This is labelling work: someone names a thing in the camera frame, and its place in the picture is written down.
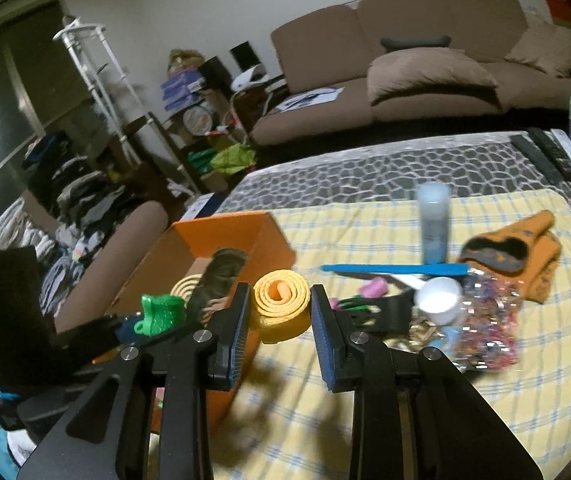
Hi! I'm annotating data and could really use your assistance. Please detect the bag of colourful hair bands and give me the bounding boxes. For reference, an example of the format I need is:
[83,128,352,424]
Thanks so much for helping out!
[453,269,523,373]

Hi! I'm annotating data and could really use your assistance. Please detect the black strap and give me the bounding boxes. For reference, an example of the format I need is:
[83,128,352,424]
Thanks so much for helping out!
[337,286,417,336]

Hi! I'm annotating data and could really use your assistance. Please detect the white measuring scoop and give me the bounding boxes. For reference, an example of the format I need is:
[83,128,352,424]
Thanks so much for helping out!
[345,271,465,326]

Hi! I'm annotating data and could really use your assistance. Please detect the green thread spool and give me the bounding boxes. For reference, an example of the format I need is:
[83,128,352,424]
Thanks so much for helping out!
[134,295,186,337]

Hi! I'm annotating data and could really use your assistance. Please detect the pink thread spool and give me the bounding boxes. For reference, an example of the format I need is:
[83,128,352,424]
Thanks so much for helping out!
[358,276,389,299]

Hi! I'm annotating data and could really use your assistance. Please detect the yellow belt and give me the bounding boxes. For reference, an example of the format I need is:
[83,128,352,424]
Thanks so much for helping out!
[252,270,310,344]

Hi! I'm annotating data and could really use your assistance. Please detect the orange cardboard box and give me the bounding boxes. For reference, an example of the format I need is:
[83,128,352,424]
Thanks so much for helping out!
[92,210,297,436]

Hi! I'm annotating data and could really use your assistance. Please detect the yellow plaid tablecloth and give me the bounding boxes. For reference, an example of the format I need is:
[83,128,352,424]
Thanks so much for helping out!
[150,186,571,480]

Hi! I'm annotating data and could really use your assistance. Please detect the blue plastic comb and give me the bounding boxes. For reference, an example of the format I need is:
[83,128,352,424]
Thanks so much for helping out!
[320,263,470,278]

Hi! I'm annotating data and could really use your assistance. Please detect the cream spiral coil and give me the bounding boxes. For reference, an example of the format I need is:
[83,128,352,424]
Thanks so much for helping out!
[170,273,202,304]

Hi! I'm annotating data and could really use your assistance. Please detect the orange knit hat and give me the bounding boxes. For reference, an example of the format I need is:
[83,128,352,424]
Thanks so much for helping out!
[459,209,562,304]

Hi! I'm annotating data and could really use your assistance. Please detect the frosted spray bottle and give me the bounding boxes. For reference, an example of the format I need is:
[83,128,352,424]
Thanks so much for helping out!
[417,182,451,264]

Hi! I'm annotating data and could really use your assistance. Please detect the black remote control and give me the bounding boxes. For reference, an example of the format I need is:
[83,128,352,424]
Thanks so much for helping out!
[527,128,571,182]

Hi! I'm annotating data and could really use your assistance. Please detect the brown sofa cushion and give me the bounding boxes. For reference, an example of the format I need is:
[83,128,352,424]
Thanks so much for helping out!
[367,48,499,105]

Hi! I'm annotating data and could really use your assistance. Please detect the brown sofa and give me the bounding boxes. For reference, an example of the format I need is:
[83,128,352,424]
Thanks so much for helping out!
[251,0,571,148]

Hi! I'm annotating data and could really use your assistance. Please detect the black neck pillow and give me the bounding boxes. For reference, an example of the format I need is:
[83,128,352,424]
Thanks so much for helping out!
[380,35,451,53]

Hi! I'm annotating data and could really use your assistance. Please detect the white coat rack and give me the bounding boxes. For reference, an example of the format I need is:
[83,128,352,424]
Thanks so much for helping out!
[52,15,208,195]

